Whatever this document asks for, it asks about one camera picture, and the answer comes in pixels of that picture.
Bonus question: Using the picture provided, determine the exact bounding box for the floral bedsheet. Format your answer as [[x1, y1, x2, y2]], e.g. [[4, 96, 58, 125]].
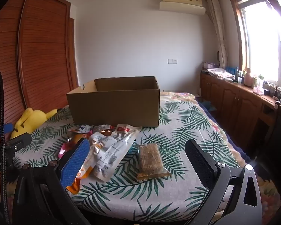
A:
[[159, 91, 281, 218]]

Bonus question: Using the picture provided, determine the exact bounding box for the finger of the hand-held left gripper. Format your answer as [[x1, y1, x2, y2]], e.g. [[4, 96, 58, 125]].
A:
[[0, 124, 16, 137], [5, 133, 32, 156]]

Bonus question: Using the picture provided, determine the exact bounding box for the white red-label snack packet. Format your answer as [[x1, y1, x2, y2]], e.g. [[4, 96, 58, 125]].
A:
[[91, 124, 142, 182]]

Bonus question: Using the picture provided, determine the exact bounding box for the brown cereal bar packet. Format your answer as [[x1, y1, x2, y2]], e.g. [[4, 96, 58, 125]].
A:
[[136, 143, 172, 182]]

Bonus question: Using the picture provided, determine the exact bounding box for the pale patterned curtain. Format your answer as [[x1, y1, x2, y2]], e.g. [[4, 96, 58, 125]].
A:
[[206, 0, 229, 68]]

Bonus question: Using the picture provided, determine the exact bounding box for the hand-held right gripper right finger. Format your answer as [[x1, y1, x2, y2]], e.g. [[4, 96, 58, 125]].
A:
[[185, 139, 263, 225]]

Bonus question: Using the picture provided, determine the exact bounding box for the yellow plush toy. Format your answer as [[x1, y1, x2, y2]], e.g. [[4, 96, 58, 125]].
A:
[[10, 108, 58, 139]]

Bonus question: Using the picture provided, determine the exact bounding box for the pile of small wrappers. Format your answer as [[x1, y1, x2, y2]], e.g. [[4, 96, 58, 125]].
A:
[[94, 124, 116, 136]]

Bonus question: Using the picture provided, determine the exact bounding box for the wooden slatted wardrobe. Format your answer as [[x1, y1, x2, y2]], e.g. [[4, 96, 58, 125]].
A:
[[0, 0, 79, 146]]

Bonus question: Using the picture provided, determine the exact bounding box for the dark blue bed base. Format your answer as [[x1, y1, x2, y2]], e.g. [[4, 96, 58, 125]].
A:
[[197, 98, 251, 167]]

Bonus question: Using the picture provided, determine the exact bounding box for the wooden framed window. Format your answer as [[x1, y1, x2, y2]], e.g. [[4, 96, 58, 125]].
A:
[[227, 0, 281, 89]]

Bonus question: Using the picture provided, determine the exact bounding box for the brown cardboard box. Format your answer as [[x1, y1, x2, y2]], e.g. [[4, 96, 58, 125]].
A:
[[66, 76, 160, 127]]

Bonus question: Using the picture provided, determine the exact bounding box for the orange snack packet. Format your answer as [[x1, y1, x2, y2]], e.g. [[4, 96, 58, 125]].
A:
[[58, 133, 96, 195]]

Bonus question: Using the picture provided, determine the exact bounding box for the wooden sideboard cabinet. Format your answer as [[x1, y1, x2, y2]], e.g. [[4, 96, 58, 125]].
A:
[[200, 71, 281, 160]]

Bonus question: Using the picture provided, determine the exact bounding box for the leaf-print blanket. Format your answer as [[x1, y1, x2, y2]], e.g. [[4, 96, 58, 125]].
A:
[[13, 95, 240, 217]]

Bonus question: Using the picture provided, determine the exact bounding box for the stack of papers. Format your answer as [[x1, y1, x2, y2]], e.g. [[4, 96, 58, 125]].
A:
[[207, 68, 235, 80]]

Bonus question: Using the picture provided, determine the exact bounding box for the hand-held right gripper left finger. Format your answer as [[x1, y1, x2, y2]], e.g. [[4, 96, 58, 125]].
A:
[[13, 138, 92, 225]]

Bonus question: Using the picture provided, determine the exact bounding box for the pink bottle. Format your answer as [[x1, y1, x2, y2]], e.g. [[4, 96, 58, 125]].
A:
[[244, 68, 253, 88]]

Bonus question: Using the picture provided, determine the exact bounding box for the cream air conditioner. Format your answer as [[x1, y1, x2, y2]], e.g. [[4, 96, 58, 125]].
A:
[[159, 0, 206, 16]]

